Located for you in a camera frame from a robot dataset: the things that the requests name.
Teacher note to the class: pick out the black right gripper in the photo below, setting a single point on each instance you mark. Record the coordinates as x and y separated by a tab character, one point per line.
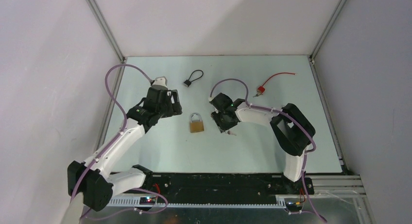
222	127

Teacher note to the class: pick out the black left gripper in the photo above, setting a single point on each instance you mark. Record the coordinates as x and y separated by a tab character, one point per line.
176	109

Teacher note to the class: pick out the large brass padlock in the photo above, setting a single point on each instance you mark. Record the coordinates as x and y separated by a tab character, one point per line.
196	124

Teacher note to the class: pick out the black cable padlock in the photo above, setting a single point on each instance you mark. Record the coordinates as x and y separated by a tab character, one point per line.
188	82

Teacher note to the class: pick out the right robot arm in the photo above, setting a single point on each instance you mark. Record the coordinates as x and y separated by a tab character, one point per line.
291	128

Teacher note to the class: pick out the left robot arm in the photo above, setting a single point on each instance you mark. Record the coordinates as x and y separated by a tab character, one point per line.
94	178

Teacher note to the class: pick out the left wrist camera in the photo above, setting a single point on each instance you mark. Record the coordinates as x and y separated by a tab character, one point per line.
160	83

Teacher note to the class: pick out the red cable padlock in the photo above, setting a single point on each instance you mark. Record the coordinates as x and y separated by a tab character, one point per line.
261	88

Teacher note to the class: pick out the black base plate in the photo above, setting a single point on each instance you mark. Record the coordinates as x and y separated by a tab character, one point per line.
225	188

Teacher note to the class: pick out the aluminium frame rail left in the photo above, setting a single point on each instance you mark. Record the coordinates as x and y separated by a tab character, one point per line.
110	38

